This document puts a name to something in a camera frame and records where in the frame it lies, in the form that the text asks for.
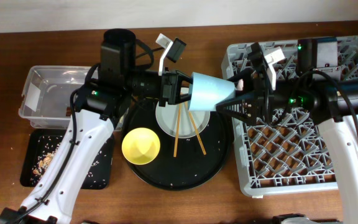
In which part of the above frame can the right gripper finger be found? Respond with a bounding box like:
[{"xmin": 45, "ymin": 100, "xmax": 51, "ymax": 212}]
[
  {"xmin": 216, "ymin": 92, "xmax": 255, "ymax": 123},
  {"xmin": 228, "ymin": 68, "xmax": 255, "ymax": 83}
]

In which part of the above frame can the blue cup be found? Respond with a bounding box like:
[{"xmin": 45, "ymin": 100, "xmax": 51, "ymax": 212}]
[{"xmin": 188, "ymin": 72, "xmax": 236, "ymax": 111}]

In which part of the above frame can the grey plate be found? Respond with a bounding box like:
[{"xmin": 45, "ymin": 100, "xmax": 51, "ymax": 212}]
[{"xmin": 155, "ymin": 105, "xmax": 211, "ymax": 138}]

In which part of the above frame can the yellow bowl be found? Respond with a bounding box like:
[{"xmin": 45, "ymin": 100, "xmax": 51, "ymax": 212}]
[{"xmin": 122, "ymin": 128, "xmax": 160, "ymax": 166}]

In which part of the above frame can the food scraps pile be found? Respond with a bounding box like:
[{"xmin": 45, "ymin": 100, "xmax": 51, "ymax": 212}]
[{"xmin": 29, "ymin": 135, "xmax": 114, "ymax": 189}]

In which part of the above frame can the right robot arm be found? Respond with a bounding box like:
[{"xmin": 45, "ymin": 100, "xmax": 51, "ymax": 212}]
[{"xmin": 216, "ymin": 37, "xmax": 358, "ymax": 223}]

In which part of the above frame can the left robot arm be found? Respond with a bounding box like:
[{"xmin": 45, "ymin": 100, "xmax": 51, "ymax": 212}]
[{"xmin": 0, "ymin": 29, "xmax": 193, "ymax": 223}]

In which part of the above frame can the grey dishwasher rack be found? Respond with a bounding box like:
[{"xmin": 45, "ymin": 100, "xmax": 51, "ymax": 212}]
[{"xmin": 232, "ymin": 35, "xmax": 358, "ymax": 197}]

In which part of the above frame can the round black tray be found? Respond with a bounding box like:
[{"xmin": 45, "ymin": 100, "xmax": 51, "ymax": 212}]
[{"xmin": 122, "ymin": 100, "xmax": 232, "ymax": 190}]

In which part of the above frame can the clear plastic bin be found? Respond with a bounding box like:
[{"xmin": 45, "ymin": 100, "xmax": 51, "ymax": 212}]
[{"xmin": 18, "ymin": 65, "xmax": 90, "ymax": 129}]

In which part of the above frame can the black rectangular tray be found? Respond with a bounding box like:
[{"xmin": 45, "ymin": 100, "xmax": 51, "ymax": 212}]
[{"xmin": 20, "ymin": 129, "xmax": 114, "ymax": 190}]

